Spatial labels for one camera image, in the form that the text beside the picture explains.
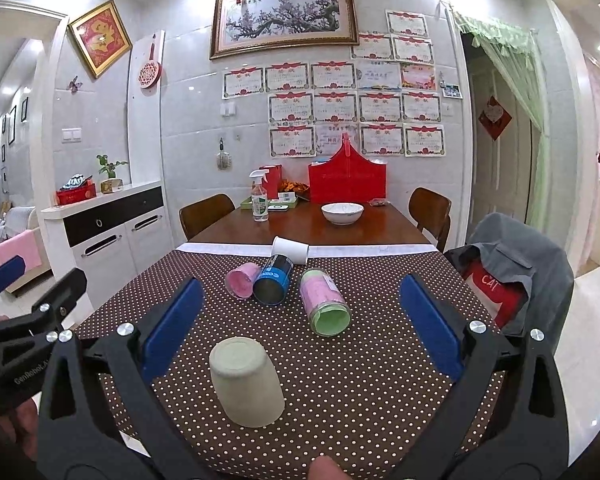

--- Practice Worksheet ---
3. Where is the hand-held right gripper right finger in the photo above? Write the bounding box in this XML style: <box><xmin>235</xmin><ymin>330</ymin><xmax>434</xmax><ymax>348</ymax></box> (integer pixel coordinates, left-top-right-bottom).
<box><xmin>389</xmin><ymin>275</ymin><xmax>569</xmax><ymax>480</ymax></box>

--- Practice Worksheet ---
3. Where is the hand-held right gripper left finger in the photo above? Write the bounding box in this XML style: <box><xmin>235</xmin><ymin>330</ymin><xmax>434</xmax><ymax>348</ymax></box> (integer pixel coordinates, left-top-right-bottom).
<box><xmin>36</xmin><ymin>278</ymin><xmax>218</xmax><ymax>480</ymax></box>

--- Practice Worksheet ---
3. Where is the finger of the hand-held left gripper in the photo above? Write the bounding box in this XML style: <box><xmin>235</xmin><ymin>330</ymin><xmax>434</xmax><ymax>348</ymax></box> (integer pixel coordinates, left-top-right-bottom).
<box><xmin>27</xmin><ymin>267</ymin><xmax>89</xmax><ymax>332</ymax></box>
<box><xmin>0</xmin><ymin>255</ymin><xmax>27</xmax><ymax>297</ymax></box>

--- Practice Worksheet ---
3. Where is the cream cup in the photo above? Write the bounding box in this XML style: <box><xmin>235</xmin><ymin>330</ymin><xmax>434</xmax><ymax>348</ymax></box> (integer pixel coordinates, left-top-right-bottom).
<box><xmin>209</xmin><ymin>336</ymin><xmax>287</xmax><ymax>428</ymax></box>

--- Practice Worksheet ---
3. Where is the pink cup with green inside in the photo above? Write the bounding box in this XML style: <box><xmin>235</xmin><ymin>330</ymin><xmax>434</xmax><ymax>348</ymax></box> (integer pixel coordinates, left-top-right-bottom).
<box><xmin>299</xmin><ymin>268</ymin><xmax>352</xmax><ymax>337</ymax></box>

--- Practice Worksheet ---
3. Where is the blue and black cup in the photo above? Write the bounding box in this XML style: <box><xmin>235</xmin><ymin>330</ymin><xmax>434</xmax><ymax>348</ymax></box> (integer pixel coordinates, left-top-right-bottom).
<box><xmin>252</xmin><ymin>254</ymin><xmax>295</xmax><ymax>307</ymax></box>

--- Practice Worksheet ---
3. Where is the white paper cup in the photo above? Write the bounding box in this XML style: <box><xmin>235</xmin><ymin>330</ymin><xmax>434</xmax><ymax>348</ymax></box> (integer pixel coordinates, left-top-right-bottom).
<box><xmin>271</xmin><ymin>236</ymin><xmax>309</xmax><ymax>264</ymax></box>

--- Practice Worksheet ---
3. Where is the person's left hand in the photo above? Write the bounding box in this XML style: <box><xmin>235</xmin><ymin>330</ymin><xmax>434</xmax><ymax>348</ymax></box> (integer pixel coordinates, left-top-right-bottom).
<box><xmin>0</xmin><ymin>396</ymin><xmax>41</xmax><ymax>467</ymax></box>

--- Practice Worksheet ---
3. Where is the person's right hand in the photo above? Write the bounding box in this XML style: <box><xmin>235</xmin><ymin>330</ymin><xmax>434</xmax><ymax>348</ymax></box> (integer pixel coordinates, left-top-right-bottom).
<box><xmin>307</xmin><ymin>455</ymin><xmax>349</xmax><ymax>480</ymax></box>

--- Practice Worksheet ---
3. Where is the pink blanket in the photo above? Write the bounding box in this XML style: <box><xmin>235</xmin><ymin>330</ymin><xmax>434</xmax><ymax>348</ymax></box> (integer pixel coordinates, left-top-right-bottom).
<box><xmin>0</xmin><ymin>230</ymin><xmax>43</xmax><ymax>271</ymax></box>

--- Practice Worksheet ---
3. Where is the beige sofa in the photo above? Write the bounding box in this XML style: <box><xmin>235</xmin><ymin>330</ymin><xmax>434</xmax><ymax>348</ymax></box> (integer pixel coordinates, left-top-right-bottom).
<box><xmin>0</xmin><ymin>204</ymin><xmax>51</xmax><ymax>296</ymax></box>

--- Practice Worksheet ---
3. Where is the white sideboard cabinet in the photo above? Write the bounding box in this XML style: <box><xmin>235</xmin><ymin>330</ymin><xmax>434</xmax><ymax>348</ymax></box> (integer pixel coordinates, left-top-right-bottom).
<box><xmin>40</xmin><ymin>180</ymin><xmax>176</xmax><ymax>311</ymax></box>

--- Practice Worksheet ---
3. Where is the red printed cloth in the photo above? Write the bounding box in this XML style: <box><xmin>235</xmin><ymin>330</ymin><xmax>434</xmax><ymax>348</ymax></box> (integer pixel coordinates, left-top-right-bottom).
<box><xmin>462</xmin><ymin>259</ymin><xmax>533</xmax><ymax>328</ymax></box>

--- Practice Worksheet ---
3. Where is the white table runner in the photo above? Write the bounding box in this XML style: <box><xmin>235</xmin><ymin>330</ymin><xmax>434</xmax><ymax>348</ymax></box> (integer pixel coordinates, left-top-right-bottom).
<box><xmin>175</xmin><ymin>241</ymin><xmax>438</xmax><ymax>256</ymax></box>

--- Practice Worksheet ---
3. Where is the brown polka dot tablecloth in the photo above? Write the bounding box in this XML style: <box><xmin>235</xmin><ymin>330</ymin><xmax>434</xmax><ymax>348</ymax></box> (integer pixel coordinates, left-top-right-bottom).
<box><xmin>75</xmin><ymin>250</ymin><xmax>511</xmax><ymax>480</ymax></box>

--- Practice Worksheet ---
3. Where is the red box on cabinet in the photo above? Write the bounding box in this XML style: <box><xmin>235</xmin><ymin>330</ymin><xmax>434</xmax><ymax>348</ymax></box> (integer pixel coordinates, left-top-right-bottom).
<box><xmin>56</xmin><ymin>183</ymin><xmax>97</xmax><ymax>206</ymax></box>

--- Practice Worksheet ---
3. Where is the brown wooden chair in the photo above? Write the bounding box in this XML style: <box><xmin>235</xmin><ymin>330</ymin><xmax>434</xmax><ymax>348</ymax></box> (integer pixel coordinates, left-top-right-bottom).
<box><xmin>408</xmin><ymin>187</ymin><xmax>452</xmax><ymax>252</ymax></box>
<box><xmin>179</xmin><ymin>193</ymin><xmax>237</xmax><ymax>241</ymax></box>

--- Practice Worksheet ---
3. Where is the grey jacket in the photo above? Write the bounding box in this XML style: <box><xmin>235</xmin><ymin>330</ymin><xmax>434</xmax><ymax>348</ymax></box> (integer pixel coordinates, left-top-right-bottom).
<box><xmin>445</xmin><ymin>212</ymin><xmax>576</xmax><ymax>341</ymax></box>

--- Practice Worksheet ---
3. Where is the potted green plant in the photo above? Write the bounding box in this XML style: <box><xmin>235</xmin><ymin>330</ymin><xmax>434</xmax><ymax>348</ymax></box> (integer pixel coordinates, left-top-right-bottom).
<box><xmin>96</xmin><ymin>154</ymin><xmax>129</xmax><ymax>194</ymax></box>

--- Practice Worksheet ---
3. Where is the white bowl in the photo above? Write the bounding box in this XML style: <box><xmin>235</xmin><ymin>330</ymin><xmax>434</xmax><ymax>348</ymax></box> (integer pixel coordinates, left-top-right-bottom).
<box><xmin>321</xmin><ymin>202</ymin><xmax>365</xmax><ymax>226</ymax></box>

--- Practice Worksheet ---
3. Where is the clear spray bottle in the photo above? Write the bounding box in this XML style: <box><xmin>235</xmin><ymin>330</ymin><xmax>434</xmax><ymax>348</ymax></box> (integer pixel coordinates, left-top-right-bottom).
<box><xmin>249</xmin><ymin>170</ymin><xmax>271</xmax><ymax>222</ymax></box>

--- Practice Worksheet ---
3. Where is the green tray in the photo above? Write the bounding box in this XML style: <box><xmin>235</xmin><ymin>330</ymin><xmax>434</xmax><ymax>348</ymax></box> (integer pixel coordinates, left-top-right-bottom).
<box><xmin>240</xmin><ymin>194</ymin><xmax>299</xmax><ymax>210</ymax></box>

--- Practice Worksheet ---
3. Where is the small red box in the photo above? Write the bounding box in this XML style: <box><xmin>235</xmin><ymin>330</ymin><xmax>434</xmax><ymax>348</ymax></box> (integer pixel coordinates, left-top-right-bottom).
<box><xmin>259</xmin><ymin>164</ymin><xmax>283</xmax><ymax>196</ymax></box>

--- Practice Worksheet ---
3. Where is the red diamond door ornament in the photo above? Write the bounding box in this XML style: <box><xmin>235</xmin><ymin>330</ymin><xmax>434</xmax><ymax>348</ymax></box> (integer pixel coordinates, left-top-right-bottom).
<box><xmin>481</xmin><ymin>95</ymin><xmax>512</xmax><ymax>142</ymax></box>

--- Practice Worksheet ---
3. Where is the green sheer curtain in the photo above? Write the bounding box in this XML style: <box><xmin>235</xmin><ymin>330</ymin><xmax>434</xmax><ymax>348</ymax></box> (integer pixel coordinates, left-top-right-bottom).
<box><xmin>450</xmin><ymin>7</ymin><xmax>552</xmax><ymax>231</ymax></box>

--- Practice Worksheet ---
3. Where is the framed red calligraphy picture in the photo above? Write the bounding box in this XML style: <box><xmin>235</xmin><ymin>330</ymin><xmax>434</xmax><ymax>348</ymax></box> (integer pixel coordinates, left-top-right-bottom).
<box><xmin>68</xmin><ymin>0</ymin><xmax>133</xmax><ymax>79</ymax></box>

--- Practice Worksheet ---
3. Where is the framed blossom painting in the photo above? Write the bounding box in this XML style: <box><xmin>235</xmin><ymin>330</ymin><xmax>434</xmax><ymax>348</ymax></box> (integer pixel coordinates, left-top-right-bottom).
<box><xmin>209</xmin><ymin>0</ymin><xmax>360</xmax><ymax>60</ymax></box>

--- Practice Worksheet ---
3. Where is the round red wall ornament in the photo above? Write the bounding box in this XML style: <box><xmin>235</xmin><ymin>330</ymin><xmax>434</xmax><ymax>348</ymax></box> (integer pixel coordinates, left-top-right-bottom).
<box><xmin>137</xmin><ymin>42</ymin><xmax>162</xmax><ymax>90</ymax></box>

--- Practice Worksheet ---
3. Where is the group of wall certificates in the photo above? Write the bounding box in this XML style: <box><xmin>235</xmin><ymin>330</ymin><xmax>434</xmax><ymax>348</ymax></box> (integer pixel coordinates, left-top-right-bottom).
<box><xmin>222</xmin><ymin>9</ymin><xmax>447</xmax><ymax>158</ymax></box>

